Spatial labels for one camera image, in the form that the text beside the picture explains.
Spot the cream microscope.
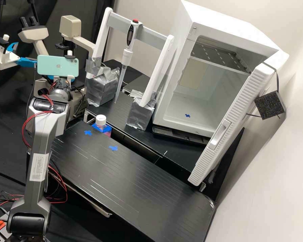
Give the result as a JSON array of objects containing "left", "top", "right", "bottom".
[{"left": 17, "top": 15, "right": 96, "bottom": 121}]

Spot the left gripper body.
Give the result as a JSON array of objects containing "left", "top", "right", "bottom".
[{"left": 0, "top": 49, "right": 20, "bottom": 71}]

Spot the right wrist camera phone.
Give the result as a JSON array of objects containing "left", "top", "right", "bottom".
[{"left": 36, "top": 50, "right": 79, "bottom": 78}]

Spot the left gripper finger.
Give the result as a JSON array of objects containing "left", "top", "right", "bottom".
[
  {"left": 7, "top": 42, "right": 19, "bottom": 55},
  {"left": 16, "top": 57, "right": 38, "bottom": 68}
]

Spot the white incubator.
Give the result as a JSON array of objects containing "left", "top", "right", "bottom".
[{"left": 153, "top": 0, "right": 279, "bottom": 138}]

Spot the small bottle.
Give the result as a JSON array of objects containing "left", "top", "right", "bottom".
[{"left": 95, "top": 114, "right": 113, "bottom": 138}]

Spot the black tray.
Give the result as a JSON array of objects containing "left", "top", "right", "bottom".
[{"left": 152, "top": 125, "right": 212, "bottom": 146}]

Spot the blue bottle holder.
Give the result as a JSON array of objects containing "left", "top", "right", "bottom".
[{"left": 91, "top": 123, "right": 112, "bottom": 134}]

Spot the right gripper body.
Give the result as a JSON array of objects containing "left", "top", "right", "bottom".
[{"left": 53, "top": 75, "right": 75, "bottom": 82}]

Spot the pipette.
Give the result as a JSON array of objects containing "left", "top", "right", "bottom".
[{"left": 114, "top": 19, "right": 143, "bottom": 104}]

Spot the incubator door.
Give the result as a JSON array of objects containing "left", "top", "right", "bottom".
[{"left": 188, "top": 49, "right": 290, "bottom": 187}]

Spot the white pipette stand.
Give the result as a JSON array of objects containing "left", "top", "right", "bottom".
[{"left": 85, "top": 7, "right": 175, "bottom": 131}]

